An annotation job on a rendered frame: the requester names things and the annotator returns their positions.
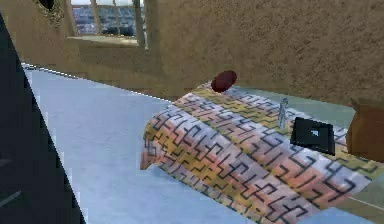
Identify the black laptop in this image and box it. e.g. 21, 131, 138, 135
289, 116, 336, 156

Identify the dark red ball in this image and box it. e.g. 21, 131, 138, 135
210, 70, 238, 94

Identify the bed with patterned blanket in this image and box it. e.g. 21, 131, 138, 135
139, 81, 384, 224

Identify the clear glass bottle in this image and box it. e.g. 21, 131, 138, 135
278, 97, 290, 130

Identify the dark grey cabinet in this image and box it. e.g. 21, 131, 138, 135
0, 13, 87, 224

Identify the window with tan frame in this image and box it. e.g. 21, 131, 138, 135
65, 0, 149, 50

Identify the round framed wall mirror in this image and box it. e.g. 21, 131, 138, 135
33, 0, 65, 25

